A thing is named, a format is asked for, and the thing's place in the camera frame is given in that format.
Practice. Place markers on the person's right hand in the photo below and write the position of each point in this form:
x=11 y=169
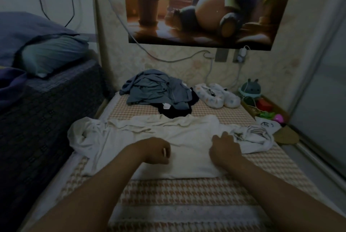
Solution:
x=224 y=151

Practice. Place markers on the person's left hand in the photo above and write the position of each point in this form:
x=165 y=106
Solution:
x=154 y=151

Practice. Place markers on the cream long-sleeve shirt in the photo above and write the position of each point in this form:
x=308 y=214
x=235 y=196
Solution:
x=189 y=142

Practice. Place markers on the black garment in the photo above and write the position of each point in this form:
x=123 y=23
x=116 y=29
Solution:
x=175 y=111

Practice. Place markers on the pile of grey-blue clothes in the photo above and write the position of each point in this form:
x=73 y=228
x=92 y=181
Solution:
x=154 y=87

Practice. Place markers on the person's right forearm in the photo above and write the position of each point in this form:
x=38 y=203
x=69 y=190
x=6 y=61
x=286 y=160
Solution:
x=286 y=196

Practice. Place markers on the person's left forearm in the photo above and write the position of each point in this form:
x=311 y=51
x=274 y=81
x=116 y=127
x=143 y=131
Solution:
x=86 y=196

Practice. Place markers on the white printed card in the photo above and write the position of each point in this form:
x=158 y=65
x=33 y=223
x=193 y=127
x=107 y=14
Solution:
x=268 y=125

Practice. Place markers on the green toy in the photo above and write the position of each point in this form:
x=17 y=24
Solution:
x=266 y=114

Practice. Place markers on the red toy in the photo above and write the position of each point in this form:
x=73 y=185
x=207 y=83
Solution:
x=264 y=104

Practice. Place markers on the pink ball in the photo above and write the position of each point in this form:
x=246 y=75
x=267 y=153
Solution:
x=279 y=118

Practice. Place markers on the wooden bedside tray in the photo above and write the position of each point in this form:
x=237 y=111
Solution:
x=287 y=135

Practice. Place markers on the teal round bunny lamp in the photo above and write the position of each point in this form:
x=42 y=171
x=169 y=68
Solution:
x=250 y=90

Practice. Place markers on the white charger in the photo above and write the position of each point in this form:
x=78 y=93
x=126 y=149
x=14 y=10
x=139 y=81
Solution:
x=241 y=55

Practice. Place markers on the dark patterned bed cover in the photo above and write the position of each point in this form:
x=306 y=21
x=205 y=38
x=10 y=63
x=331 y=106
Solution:
x=43 y=137

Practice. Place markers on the grey sliding door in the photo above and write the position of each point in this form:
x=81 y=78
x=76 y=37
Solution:
x=324 y=99

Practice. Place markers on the grey-green pillow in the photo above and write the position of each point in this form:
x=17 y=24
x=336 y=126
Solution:
x=54 y=55

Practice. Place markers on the blue folded blanket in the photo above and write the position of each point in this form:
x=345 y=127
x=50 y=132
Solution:
x=11 y=88

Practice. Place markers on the blue pillow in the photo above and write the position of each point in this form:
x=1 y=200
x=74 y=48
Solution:
x=24 y=32

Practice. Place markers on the grey wall socket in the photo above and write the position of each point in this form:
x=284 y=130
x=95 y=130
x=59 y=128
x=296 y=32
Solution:
x=221 y=55

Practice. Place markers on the white wall plug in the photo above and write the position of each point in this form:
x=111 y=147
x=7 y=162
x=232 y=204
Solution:
x=208 y=55

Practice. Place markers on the cartoon bear wall poster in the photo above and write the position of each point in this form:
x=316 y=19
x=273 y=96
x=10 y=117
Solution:
x=211 y=7

